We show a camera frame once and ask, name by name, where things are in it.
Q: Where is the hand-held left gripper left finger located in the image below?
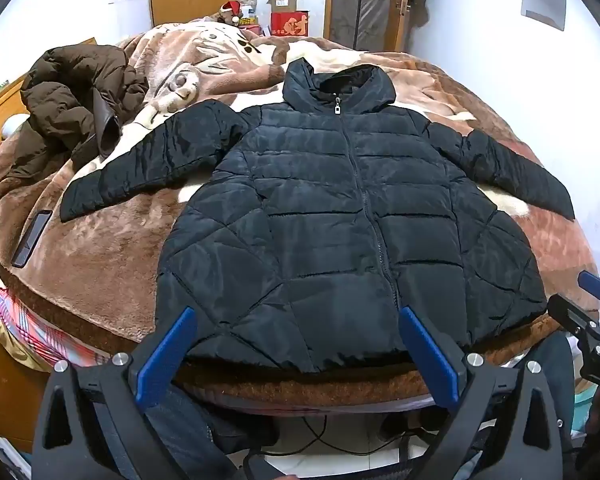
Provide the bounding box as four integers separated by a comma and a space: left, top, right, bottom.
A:
30, 306, 199, 480

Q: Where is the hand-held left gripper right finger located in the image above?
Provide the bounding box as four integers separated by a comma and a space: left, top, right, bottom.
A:
399, 305, 567, 480

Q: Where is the black puffer jacket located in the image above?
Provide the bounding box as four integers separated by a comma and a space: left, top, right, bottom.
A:
60, 58, 576, 373

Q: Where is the person's left leg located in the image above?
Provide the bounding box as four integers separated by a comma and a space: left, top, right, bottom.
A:
145, 385, 278, 480

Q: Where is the brown printed plush blanket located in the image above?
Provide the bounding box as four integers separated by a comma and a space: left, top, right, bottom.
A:
0, 22, 600, 411

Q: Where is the red plaid bed sheet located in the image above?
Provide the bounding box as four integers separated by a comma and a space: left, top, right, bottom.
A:
0, 282, 112, 372

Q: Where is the black smartphone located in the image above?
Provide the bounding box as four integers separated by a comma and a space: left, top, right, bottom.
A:
11, 209, 53, 268

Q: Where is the brown puffer jacket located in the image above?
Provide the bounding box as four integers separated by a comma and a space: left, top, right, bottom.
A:
7, 45, 150, 181

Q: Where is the white pillow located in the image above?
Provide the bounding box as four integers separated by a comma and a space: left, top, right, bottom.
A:
1, 114, 29, 139

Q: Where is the red gift box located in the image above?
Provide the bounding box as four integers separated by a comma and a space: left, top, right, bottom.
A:
270, 10, 309, 37

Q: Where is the wooden framed door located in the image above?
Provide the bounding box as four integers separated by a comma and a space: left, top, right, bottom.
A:
325, 0, 414, 54

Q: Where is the black floor cable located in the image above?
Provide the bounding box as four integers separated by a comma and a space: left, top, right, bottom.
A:
257, 412, 433, 461

